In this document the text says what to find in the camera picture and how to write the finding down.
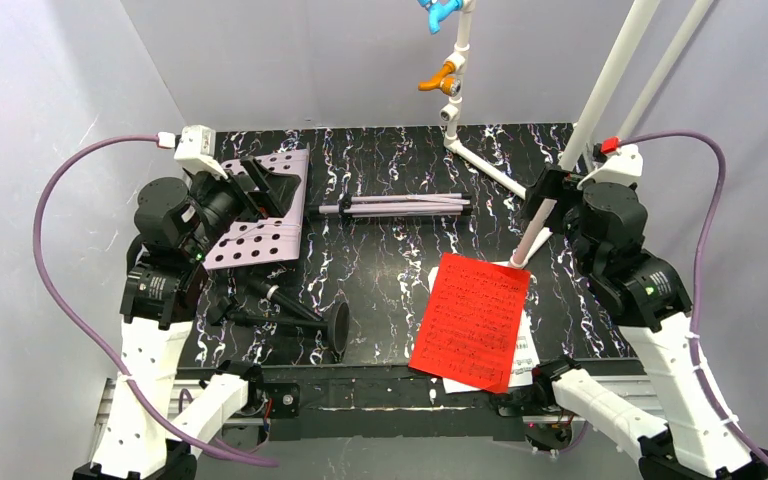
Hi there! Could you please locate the blue tap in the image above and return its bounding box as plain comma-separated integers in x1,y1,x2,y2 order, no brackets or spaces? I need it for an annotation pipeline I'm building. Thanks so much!
417,0,465,35

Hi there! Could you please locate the lilac perforated music desk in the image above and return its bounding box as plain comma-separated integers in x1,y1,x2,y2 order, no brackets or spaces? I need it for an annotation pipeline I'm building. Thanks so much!
203,148,310,270

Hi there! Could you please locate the red sheet music page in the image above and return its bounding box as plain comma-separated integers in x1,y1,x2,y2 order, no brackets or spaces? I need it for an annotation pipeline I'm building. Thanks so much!
409,253,531,394

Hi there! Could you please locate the black microphone desk stand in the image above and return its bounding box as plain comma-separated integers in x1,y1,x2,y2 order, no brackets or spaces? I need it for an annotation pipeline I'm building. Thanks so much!
206,299,351,362

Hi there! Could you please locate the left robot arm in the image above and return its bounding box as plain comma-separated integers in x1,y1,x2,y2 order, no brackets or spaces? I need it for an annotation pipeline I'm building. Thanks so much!
74,157,301,479

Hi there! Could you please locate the black microphone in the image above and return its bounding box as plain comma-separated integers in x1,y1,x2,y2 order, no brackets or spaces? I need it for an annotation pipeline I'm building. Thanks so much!
246,278,322,322

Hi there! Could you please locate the white sheet music page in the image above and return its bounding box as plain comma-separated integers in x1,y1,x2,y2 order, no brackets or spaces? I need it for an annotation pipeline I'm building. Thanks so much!
442,311,535,395

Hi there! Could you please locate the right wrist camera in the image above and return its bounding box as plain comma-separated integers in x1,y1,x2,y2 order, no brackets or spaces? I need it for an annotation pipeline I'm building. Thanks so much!
577,137,643,190

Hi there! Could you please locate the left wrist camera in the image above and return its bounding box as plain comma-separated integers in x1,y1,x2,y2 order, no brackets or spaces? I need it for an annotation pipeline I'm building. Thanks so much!
173,125,223,178

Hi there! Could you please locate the lilac folding tripod stand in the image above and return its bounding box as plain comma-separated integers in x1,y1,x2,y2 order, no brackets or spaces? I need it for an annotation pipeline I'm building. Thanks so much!
306,192,473,219

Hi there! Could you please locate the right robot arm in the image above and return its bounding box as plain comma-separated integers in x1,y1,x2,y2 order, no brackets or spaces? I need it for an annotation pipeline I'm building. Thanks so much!
526,167,768,479

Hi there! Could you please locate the white pvc pipe frame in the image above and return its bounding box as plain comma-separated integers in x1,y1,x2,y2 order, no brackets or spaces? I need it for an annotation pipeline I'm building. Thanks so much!
440,1,714,268

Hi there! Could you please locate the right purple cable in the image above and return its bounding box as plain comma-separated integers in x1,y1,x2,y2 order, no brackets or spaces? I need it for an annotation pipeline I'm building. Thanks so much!
622,130,768,480

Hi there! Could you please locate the purple cable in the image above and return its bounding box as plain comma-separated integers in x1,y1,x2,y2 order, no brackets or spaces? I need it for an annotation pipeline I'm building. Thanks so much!
622,130,768,480
32,134,279,469

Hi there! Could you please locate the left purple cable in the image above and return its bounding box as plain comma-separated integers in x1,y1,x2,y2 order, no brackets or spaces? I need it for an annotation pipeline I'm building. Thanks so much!
32,134,279,469

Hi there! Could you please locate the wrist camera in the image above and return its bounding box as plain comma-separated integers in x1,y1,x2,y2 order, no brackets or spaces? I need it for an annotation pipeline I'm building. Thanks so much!
577,137,643,190
173,125,223,178

